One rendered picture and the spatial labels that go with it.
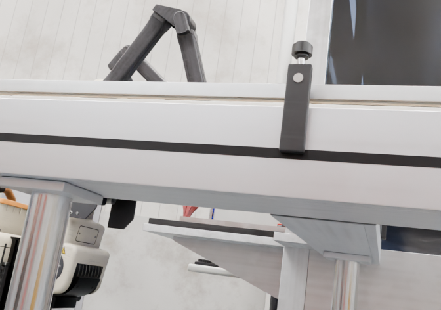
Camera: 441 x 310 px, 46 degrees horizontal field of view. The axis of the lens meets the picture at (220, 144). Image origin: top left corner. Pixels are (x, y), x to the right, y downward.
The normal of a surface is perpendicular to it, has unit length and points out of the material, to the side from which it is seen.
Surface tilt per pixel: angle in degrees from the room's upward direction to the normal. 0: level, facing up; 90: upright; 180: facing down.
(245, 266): 90
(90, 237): 98
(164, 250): 90
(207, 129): 90
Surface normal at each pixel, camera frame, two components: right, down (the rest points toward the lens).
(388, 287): -0.29, -0.28
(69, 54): -0.06, -0.26
